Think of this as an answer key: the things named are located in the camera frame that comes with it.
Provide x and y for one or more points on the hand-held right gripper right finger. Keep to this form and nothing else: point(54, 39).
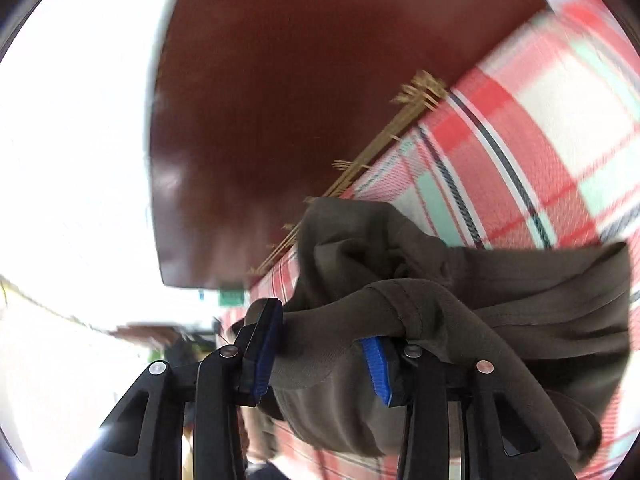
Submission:
point(377, 370)

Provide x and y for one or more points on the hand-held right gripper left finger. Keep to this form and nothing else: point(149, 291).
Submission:
point(260, 360)

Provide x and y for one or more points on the brown zip hoodie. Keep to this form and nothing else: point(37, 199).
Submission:
point(450, 280)

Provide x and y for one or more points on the green label plastic bottle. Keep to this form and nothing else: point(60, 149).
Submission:
point(229, 297)

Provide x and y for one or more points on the dark brown wooden headboard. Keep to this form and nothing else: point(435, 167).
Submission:
point(300, 85)

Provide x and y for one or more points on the red plaid bed sheet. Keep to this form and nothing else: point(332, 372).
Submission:
point(525, 125)

